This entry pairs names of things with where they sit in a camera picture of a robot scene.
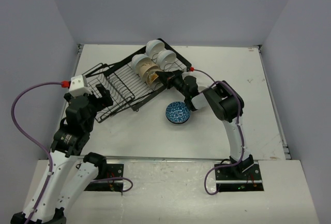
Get black wire dish rack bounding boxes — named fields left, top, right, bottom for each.
left=77, top=38, right=193, bottom=124

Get beige bowl brown motif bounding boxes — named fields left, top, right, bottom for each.
left=139, top=62, right=159, bottom=81

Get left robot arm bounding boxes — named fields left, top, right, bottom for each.
left=10, top=83, right=113, bottom=223

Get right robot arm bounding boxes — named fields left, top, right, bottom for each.
left=156, top=70, right=254, bottom=179

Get beige bowl colourful flower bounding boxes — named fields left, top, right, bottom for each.
left=146, top=70, right=159, bottom=86

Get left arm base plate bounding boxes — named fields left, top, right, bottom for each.
left=85, top=163, right=124, bottom=192

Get pale blue bowl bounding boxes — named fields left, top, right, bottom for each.
left=131, top=54, right=151, bottom=74
left=157, top=50, right=176, bottom=70
left=145, top=39, right=165, bottom=58

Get plain beige bowl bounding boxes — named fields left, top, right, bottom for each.
left=191, top=86, right=207, bottom=97

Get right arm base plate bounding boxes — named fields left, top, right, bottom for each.
left=215, top=163, right=264, bottom=192

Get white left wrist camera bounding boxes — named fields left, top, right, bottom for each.
left=69, top=75, right=91, bottom=97

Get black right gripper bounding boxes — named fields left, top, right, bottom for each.
left=156, top=69, right=189, bottom=98

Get red patterned white bowl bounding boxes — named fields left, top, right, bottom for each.
left=165, top=101, right=191, bottom=125

